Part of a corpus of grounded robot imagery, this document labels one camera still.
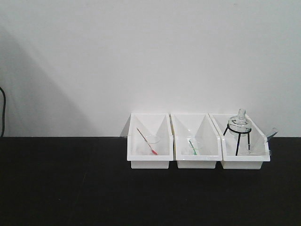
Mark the white bin middle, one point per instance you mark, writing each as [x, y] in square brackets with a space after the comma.
[195, 125]

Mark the white bin left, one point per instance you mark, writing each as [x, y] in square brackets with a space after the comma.
[138, 152]

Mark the white bin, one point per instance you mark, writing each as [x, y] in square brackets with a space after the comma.
[138, 152]
[195, 125]
[229, 144]

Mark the green tipped pipette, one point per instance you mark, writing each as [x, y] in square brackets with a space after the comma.
[193, 148]

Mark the round bottom glass flask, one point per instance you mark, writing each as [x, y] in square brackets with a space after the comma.
[239, 123]

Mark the small glass funnel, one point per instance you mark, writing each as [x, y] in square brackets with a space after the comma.
[251, 149]

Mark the small beaker in left bin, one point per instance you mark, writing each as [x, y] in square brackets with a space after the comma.
[153, 139]

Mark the black wire tripod stand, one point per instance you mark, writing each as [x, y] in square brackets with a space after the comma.
[240, 133]

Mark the white bin right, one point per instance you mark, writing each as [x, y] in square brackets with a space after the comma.
[229, 144]

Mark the small beaker in middle bin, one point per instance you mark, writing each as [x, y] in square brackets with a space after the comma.
[197, 143]

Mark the small beaker in bin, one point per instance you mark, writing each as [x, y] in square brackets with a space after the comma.
[197, 143]
[153, 139]

